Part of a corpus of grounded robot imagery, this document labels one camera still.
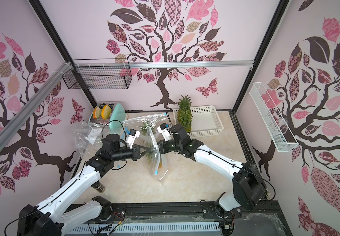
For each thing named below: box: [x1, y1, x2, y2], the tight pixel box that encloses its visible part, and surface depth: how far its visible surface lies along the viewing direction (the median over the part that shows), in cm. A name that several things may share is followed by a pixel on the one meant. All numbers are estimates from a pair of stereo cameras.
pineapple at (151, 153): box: [145, 143, 157, 165], surface depth 72 cm
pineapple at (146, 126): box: [136, 121, 153, 136], surface depth 83 cm
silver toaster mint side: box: [88, 101, 129, 132], surface depth 96 cm
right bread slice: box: [101, 104, 112, 120], surface depth 94 cm
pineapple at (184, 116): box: [177, 94, 194, 126], surface depth 98 cm
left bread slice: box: [92, 106, 102, 120], surface depth 94 cm
